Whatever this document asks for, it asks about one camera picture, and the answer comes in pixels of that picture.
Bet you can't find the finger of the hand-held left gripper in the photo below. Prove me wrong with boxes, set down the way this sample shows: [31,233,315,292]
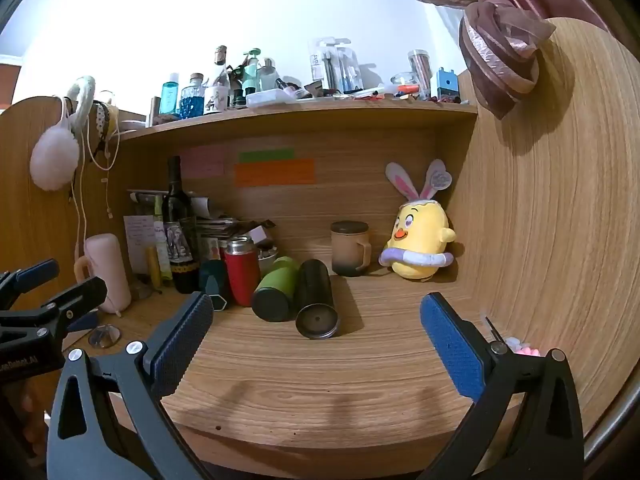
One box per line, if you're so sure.
[0,258,61,311]
[0,276,109,348]

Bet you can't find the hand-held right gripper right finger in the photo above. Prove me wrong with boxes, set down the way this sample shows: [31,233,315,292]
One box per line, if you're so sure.
[417,292,585,480]

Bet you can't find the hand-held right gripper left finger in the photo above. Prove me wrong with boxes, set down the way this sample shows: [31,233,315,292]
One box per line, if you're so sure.
[46,291,216,480]

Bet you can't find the clear suction cup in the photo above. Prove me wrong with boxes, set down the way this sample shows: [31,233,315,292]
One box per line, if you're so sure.
[88,324,122,350]

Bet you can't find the black tumbler cup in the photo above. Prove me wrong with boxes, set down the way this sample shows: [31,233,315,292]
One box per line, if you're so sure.
[294,258,342,341]

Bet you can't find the teal hexagonal container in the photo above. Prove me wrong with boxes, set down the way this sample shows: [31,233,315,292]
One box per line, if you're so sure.
[198,258,231,311]

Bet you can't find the pink and white small beads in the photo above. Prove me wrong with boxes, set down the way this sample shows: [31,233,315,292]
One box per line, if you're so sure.
[504,337,547,359]

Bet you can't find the yellow tube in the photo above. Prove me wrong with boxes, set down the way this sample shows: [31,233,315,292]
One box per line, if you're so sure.
[145,245,162,287]

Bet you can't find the white paper note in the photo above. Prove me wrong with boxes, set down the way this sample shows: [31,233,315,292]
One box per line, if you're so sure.
[123,214,156,276]

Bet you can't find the red thermos flask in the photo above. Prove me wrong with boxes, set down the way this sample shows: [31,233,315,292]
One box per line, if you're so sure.
[223,235,261,307]

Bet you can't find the green insulated bottle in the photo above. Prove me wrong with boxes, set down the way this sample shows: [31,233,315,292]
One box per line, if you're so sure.
[250,255,301,323]

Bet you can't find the yellow chick plush toy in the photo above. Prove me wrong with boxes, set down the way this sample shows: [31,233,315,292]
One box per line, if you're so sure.
[378,158,457,281]

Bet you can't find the dark wine bottle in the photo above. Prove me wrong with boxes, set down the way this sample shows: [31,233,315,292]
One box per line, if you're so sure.
[161,155,202,295]

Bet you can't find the stack of books and papers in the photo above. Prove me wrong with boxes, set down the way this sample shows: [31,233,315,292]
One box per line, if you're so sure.
[127,189,242,262]

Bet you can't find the white fluffy earmuffs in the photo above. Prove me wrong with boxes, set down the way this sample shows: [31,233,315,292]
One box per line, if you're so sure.
[29,75,97,192]

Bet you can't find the brown ceramic mug with lid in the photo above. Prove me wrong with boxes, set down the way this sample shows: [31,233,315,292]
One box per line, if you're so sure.
[329,220,372,278]

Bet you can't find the dotted headband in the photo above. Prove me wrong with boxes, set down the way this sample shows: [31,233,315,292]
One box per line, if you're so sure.
[92,99,122,147]

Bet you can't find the pink sticky note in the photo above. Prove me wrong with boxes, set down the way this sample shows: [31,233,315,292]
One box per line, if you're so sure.
[181,145,225,179]

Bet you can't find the orange sticky note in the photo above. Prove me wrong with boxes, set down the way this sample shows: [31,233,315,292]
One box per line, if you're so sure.
[235,158,317,189]

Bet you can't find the green sticky note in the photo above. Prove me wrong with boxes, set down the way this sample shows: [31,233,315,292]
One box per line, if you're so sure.
[238,147,296,164]

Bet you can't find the tall blue liquid bottle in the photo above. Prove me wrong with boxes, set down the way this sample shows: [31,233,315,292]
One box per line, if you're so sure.
[160,72,180,120]

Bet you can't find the round blue corked bottle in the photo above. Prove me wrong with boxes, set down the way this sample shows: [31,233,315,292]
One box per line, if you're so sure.
[179,73,207,119]

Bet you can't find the wooden desk hutch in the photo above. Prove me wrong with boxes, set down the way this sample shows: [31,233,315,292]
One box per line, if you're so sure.
[0,16,636,441]

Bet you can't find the white printed mug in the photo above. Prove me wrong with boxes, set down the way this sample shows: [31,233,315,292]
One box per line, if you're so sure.
[203,85,231,114]

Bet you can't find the white plastic tray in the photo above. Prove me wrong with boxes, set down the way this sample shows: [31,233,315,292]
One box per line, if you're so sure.
[245,87,291,109]

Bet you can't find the blue pencil sharpener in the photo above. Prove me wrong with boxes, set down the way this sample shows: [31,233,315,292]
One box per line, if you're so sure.
[435,67,460,104]

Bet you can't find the small glass jar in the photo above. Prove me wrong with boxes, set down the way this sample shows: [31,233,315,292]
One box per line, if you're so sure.
[390,72,416,96]

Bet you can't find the clear corked glass bottle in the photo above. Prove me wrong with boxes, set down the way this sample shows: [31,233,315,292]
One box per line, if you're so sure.
[212,45,231,89]

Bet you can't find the clear jar of sticks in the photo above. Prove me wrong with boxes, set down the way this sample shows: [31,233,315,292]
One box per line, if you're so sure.
[407,49,432,101]

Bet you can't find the green pump bottle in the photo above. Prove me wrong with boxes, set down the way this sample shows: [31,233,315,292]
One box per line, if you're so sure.
[242,47,263,92]

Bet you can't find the clear plastic bottle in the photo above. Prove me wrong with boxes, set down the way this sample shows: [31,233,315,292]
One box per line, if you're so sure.
[257,57,281,92]

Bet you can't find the clear blister pack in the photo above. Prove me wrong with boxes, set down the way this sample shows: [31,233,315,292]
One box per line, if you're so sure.
[308,36,364,94]

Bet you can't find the pink satin curtain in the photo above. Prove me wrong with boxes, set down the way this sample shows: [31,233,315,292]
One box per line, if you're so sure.
[380,0,626,121]

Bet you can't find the pink cylindrical bottle with handle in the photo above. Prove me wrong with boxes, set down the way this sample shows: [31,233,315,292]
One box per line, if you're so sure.
[74,233,133,315]

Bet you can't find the white cable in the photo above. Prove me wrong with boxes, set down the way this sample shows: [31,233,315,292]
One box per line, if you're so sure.
[74,105,122,261]

